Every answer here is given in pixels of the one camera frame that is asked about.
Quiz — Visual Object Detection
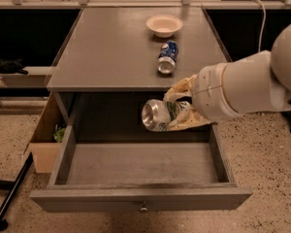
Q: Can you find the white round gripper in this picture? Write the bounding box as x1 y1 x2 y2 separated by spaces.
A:
163 63 241 131

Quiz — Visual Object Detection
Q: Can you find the crushed green 7up can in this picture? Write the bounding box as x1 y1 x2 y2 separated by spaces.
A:
142 99 190 132

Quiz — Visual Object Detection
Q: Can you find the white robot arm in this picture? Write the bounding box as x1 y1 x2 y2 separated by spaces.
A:
164 24 291 131

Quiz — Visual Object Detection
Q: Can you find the blue pepsi can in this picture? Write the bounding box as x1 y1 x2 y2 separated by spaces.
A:
157 40 178 75

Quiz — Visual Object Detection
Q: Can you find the open grey top drawer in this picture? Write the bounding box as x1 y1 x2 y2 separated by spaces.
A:
29 92 253 214

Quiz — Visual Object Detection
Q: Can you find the white bowl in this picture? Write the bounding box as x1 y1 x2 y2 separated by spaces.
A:
145 15 183 38

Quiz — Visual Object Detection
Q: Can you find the grey wooden cabinet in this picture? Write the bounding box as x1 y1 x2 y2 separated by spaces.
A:
48 7 227 118

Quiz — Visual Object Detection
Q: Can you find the green snack bag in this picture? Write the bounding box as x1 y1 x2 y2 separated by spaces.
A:
53 124 66 143

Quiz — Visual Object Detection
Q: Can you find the cardboard box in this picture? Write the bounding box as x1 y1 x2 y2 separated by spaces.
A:
28 94 64 174

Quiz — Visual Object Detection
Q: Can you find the black object on ledge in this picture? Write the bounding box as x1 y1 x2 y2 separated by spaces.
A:
0 59 28 75

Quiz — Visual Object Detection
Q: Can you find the black stand leg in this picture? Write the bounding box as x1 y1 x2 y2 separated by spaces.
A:
0 154 33 232

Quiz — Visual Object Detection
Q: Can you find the white cable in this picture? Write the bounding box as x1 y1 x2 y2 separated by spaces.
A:
252 0 267 54

